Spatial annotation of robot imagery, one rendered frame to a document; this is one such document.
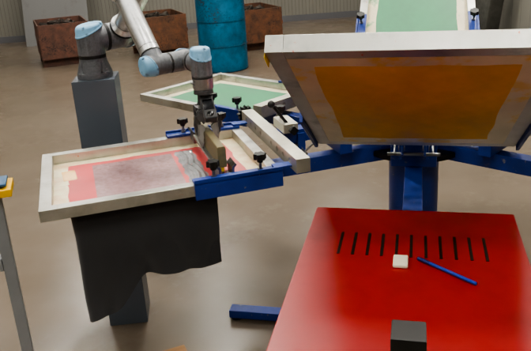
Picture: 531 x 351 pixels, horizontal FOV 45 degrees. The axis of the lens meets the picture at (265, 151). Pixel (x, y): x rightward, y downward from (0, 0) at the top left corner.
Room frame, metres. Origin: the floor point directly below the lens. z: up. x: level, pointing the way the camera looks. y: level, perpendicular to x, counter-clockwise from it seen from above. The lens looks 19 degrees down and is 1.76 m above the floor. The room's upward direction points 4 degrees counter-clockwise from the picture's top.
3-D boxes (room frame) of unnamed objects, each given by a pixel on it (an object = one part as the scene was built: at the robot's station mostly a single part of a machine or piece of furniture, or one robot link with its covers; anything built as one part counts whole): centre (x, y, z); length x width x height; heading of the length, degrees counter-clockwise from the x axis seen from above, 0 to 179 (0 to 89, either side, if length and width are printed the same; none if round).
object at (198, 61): (2.27, 0.21, 1.33); 0.09 x 0.08 x 0.11; 35
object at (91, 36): (2.76, 0.71, 1.37); 0.13 x 0.12 x 0.14; 125
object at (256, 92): (3.11, 0.04, 1.05); 1.08 x 0.61 x 0.23; 46
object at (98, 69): (2.76, 0.72, 1.25); 0.15 x 0.15 x 0.10
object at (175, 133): (2.52, 0.25, 0.98); 0.30 x 0.05 x 0.07; 106
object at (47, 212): (2.19, 0.40, 0.97); 0.79 x 0.58 x 0.04; 106
